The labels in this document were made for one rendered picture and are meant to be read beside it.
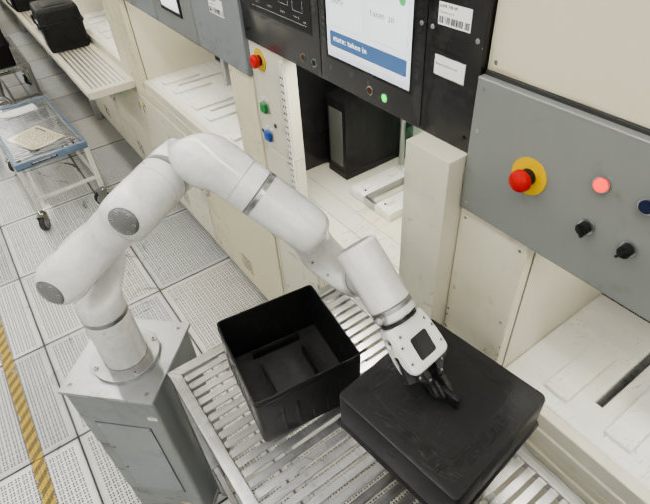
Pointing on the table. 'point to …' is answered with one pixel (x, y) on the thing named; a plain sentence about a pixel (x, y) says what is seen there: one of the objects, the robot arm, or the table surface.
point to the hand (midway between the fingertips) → (438, 385)
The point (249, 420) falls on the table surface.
